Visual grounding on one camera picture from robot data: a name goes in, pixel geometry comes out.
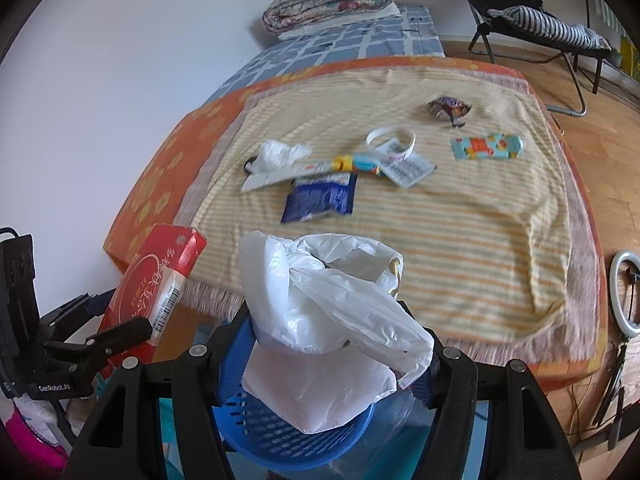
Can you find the blue plastic basket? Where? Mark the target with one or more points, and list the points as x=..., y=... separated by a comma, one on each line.
x=291, y=410

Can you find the light blue snack wrapper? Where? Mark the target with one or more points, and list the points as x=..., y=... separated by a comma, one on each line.
x=494, y=146

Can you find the white ring light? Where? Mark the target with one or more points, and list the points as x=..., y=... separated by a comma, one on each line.
x=623, y=282

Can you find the yellow colourful candy wrapper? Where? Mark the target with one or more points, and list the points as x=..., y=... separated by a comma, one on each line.
x=356, y=163

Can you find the white plastic bag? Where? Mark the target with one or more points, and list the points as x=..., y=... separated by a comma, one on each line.
x=324, y=292

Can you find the blue foil pouch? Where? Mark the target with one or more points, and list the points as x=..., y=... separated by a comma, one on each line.
x=315, y=197

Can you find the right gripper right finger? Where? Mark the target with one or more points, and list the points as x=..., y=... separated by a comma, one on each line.
x=524, y=438

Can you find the white paper strip loop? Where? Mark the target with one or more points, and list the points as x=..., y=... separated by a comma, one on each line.
x=390, y=137

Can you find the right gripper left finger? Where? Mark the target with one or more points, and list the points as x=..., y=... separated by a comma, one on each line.
x=123, y=436

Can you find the black folding chair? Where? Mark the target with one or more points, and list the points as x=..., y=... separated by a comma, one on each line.
x=485, y=26

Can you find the striped yellow towel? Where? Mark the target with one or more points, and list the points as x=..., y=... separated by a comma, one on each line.
x=395, y=219

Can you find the striped cushion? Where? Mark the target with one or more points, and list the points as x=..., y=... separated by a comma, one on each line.
x=546, y=26

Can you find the yellow crate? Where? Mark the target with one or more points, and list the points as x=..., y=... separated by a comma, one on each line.
x=630, y=64

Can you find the red medicine box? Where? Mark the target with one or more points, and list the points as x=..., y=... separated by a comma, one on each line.
x=152, y=286

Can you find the white tube wrapper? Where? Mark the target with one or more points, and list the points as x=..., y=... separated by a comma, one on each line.
x=256, y=180

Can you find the white printed label sachet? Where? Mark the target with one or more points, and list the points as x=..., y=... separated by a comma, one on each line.
x=405, y=170

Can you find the blue checked bedsheet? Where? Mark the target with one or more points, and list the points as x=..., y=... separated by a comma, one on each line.
x=410, y=33

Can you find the brown snickers wrapper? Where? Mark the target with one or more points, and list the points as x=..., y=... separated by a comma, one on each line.
x=449, y=109

